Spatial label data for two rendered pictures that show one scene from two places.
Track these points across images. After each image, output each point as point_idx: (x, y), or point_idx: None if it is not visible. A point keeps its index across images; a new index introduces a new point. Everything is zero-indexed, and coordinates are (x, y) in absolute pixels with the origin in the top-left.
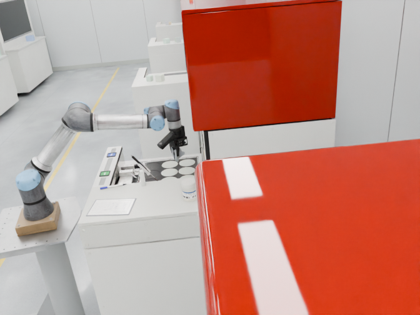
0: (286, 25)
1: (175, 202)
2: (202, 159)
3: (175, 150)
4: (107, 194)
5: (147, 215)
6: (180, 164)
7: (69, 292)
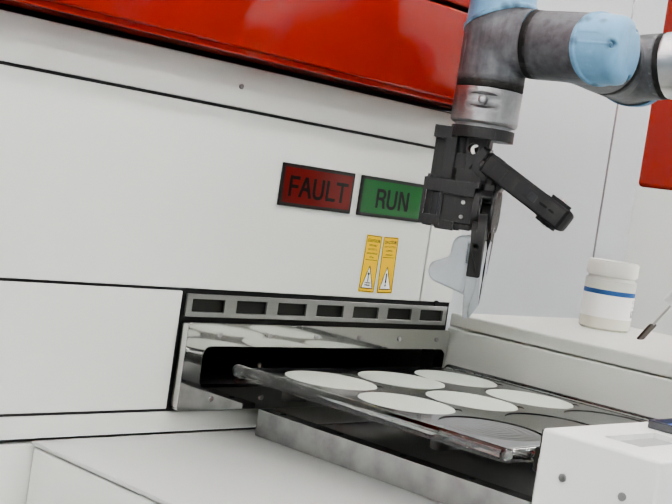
0: None
1: (658, 339)
2: (318, 326)
3: (490, 245)
4: None
5: None
6: (366, 388)
7: None
